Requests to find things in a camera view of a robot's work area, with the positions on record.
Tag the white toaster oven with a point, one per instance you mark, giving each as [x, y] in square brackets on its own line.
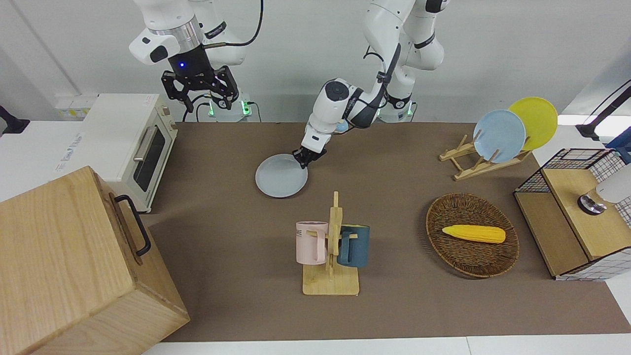
[118, 133]

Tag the black camera stand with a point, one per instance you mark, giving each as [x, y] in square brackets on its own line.
[12, 125]
[599, 121]

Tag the small blue bell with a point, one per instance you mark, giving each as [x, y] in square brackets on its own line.
[342, 127]

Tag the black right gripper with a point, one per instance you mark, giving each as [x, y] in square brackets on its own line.
[190, 64]

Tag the brown wicker basket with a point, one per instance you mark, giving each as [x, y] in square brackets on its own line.
[473, 259]

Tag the gray round plate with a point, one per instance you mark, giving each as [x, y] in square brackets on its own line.
[278, 177]

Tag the wooden cabinet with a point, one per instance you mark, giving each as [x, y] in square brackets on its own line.
[59, 266]

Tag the teal mug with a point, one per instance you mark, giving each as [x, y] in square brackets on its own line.
[357, 246]

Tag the pink mug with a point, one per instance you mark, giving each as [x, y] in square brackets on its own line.
[308, 244]

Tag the yellow corn cob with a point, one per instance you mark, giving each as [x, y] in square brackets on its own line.
[473, 233]

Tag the wooden mug tree stand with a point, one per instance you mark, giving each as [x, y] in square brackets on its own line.
[330, 283]

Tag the brown table mat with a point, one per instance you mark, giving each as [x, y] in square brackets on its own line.
[246, 236]

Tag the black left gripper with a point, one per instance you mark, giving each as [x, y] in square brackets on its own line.
[313, 154]

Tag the wooden plate rack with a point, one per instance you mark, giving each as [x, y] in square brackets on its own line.
[485, 169]

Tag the yellow plate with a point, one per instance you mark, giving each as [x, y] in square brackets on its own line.
[540, 118]

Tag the white wall socket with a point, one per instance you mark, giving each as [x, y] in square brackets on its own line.
[74, 108]

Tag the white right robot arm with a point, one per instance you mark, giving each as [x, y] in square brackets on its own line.
[162, 19]

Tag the light blue plate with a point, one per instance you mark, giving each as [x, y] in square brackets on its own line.
[500, 135]

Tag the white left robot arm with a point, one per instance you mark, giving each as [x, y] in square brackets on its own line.
[335, 106]

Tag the blue object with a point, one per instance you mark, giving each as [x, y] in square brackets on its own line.
[622, 145]

